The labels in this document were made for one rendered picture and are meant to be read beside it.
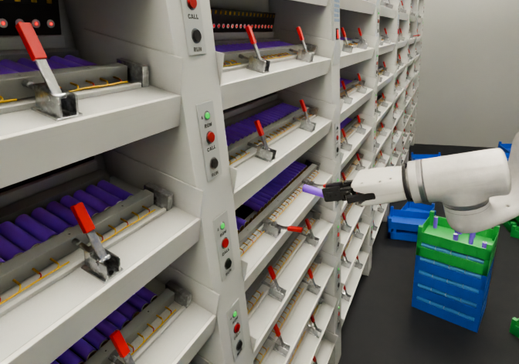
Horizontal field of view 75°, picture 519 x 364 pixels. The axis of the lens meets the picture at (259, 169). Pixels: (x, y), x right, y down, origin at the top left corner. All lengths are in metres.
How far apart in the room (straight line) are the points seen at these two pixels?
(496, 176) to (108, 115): 0.60
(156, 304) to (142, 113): 0.33
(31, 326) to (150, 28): 0.37
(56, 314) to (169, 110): 0.27
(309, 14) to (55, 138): 0.90
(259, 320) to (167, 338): 0.32
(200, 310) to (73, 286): 0.27
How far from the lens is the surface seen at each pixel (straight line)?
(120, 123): 0.42
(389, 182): 0.69
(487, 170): 0.69
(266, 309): 0.92
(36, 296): 0.46
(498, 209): 0.77
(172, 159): 0.53
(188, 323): 0.64
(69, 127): 0.38
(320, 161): 1.19
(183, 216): 0.54
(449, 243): 1.82
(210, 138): 0.53
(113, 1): 0.56
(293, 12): 1.15
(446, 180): 0.69
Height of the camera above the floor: 1.35
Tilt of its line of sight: 20 degrees down
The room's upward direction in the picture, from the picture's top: 5 degrees counter-clockwise
